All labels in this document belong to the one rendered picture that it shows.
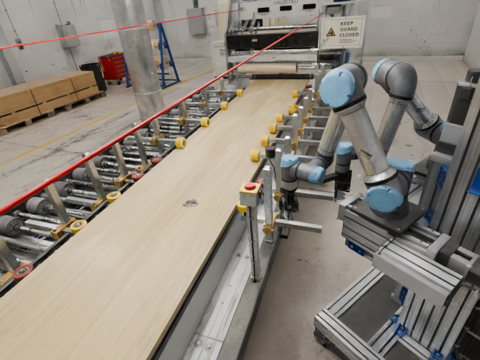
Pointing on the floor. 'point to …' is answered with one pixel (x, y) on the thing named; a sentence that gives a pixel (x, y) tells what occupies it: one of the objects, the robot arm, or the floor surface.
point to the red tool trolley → (113, 67)
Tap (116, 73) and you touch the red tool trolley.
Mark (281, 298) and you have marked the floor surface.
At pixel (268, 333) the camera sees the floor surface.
